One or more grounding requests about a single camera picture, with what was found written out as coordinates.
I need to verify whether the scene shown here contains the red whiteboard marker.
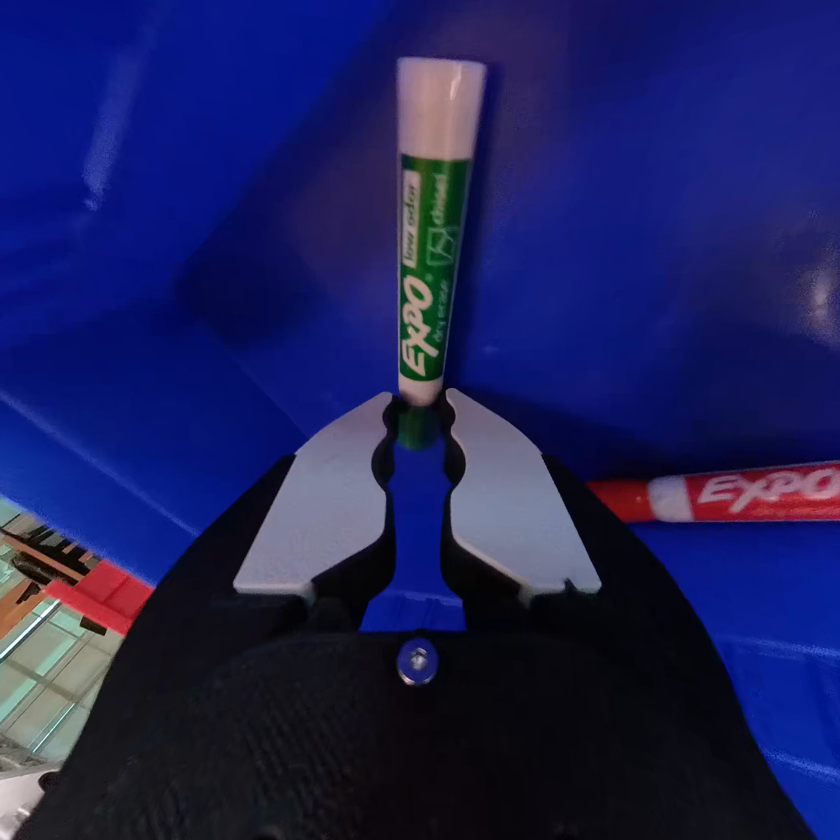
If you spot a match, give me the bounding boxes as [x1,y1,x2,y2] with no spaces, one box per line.
[587,460,840,525]

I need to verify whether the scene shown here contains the red storage bin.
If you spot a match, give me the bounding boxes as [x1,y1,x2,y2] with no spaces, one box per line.
[46,562,156,635]

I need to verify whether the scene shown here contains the green whiteboard marker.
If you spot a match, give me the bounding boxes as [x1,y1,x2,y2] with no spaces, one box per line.
[394,57,489,410]

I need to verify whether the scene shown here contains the green marker cap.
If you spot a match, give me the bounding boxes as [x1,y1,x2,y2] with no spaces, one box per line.
[394,401,447,451]

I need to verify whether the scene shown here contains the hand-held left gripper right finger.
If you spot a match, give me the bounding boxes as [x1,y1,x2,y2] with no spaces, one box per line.
[440,388,605,602]

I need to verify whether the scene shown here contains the blue open-front storage bin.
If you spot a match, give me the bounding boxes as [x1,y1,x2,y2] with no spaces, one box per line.
[0,0,840,804]

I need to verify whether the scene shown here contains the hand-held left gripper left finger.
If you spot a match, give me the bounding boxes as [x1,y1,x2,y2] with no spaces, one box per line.
[234,392,397,599]

